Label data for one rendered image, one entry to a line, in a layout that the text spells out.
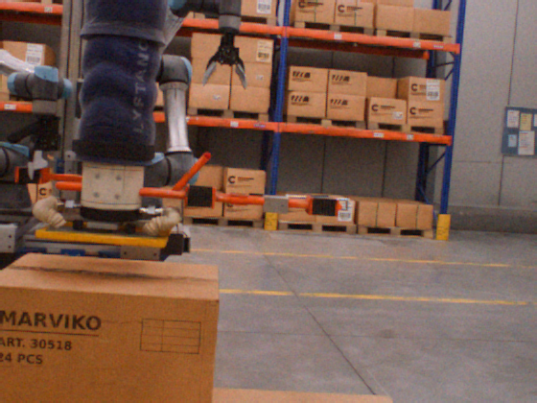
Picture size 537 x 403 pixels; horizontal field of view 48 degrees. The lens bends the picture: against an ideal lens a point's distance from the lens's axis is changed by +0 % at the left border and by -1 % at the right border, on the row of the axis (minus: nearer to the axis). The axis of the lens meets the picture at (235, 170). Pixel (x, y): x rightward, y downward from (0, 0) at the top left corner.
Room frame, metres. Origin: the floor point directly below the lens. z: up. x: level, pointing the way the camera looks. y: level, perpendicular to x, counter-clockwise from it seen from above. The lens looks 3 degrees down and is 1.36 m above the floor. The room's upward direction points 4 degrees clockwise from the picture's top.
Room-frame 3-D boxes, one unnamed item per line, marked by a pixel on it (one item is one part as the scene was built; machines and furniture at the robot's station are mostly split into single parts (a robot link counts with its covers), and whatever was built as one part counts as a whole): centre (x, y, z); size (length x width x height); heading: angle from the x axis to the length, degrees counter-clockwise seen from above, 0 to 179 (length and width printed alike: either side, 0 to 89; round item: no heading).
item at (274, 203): (1.73, -0.12, 1.17); 0.07 x 0.07 x 0.04; 2
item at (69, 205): (1.71, 0.35, 1.12); 0.34 x 0.25 x 0.06; 92
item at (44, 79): (1.96, 0.64, 1.48); 0.09 x 0.08 x 0.11; 59
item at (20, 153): (2.22, 0.83, 1.20); 0.13 x 0.12 x 0.14; 149
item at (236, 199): (1.84, 0.15, 1.18); 0.93 x 0.30 x 0.04; 92
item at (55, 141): (1.96, 0.62, 1.32); 0.09 x 0.08 x 0.12; 93
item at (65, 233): (1.61, 0.34, 1.08); 0.34 x 0.10 x 0.05; 92
